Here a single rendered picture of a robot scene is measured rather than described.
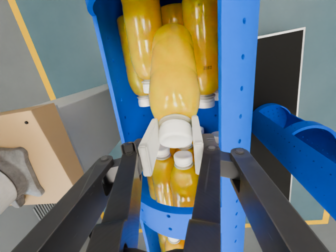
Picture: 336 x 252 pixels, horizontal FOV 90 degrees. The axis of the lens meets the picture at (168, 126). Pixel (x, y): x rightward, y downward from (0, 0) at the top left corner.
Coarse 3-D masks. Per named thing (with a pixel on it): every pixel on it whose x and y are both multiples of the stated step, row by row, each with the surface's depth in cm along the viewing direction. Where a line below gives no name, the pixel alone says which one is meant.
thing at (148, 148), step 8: (152, 120) 19; (152, 128) 17; (144, 136) 15; (152, 136) 16; (144, 144) 14; (152, 144) 16; (144, 152) 14; (152, 152) 16; (144, 160) 14; (152, 160) 15; (144, 168) 14; (152, 168) 15
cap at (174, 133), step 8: (168, 120) 18; (176, 120) 18; (184, 120) 19; (160, 128) 19; (168, 128) 18; (176, 128) 18; (184, 128) 18; (160, 136) 18; (168, 136) 18; (176, 136) 18; (184, 136) 18; (168, 144) 20; (176, 144) 20; (184, 144) 20
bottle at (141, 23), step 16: (128, 0) 27; (144, 0) 27; (128, 16) 28; (144, 16) 28; (160, 16) 30; (128, 32) 30; (144, 32) 28; (144, 48) 29; (144, 64) 30; (144, 80) 34
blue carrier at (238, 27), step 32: (96, 0) 31; (160, 0) 41; (224, 0) 19; (256, 0) 22; (96, 32) 31; (224, 32) 20; (256, 32) 25; (224, 64) 22; (128, 96) 42; (224, 96) 23; (128, 128) 42; (224, 128) 25; (224, 192) 29; (160, 224) 32; (224, 224) 32
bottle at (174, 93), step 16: (160, 32) 26; (176, 32) 25; (160, 48) 23; (176, 48) 23; (192, 48) 25; (160, 64) 22; (176, 64) 21; (192, 64) 22; (160, 80) 20; (176, 80) 19; (192, 80) 20; (160, 96) 19; (176, 96) 19; (192, 96) 20; (160, 112) 19; (176, 112) 19; (192, 112) 20
